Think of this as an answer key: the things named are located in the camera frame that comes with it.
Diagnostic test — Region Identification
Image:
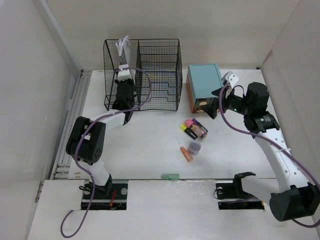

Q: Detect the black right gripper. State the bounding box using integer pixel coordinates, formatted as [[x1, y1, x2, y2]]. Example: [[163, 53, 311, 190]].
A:
[[199, 85, 252, 119]]

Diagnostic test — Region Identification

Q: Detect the blue and orange drawer box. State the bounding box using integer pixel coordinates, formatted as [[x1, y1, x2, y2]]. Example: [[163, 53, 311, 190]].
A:
[[186, 63, 223, 114]]

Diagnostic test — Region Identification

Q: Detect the clear jar of coloured pins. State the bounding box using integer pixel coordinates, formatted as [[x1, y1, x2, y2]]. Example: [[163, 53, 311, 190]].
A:
[[188, 140, 201, 156]]

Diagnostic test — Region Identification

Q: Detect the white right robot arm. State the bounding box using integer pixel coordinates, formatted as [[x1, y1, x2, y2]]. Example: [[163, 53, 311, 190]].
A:
[[202, 81, 320, 228]]

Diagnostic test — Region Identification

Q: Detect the purple highlighter marker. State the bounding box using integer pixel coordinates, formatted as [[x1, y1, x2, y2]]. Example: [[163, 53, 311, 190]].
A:
[[192, 118, 208, 133]]

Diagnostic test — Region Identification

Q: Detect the pink highlighter marker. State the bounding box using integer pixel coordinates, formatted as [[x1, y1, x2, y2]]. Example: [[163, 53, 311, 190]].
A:
[[184, 119, 198, 131]]

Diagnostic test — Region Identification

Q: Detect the yellow highlighter marker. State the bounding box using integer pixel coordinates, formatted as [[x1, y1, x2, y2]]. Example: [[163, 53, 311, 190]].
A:
[[180, 124, 198, 140]]

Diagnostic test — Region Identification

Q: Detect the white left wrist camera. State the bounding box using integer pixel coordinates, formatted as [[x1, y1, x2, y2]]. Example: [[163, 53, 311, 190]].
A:
[[117, 64, 132, 82]]

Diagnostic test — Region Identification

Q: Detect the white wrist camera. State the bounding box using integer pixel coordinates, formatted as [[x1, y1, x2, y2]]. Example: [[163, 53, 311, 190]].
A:
[[117, 64, 132, 82], [221, 71, 240, 98]]

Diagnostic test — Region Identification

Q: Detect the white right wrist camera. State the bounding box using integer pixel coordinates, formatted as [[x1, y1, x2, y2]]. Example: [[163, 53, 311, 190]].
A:
[[221, 71, 240, 98]]

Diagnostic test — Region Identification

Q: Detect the black wire mesh organizer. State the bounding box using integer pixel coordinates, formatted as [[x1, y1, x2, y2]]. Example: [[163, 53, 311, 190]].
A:
[[103, 38, 183, 111]]

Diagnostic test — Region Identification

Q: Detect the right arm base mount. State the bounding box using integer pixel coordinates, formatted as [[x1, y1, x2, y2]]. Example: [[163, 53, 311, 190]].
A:
[[213, 181, 265, 210]]

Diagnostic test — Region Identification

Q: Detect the aluminium rail frame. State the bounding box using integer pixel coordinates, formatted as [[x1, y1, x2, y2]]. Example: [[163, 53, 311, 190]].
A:
[[48, 69, 92, 180]]

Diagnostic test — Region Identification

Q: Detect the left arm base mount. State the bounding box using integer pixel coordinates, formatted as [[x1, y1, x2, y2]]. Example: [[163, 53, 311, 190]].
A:
[[79, 181, 128, 211]]

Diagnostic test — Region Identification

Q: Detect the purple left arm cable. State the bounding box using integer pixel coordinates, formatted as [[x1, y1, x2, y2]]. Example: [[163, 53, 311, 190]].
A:
[[60, 66, 152, 238]]

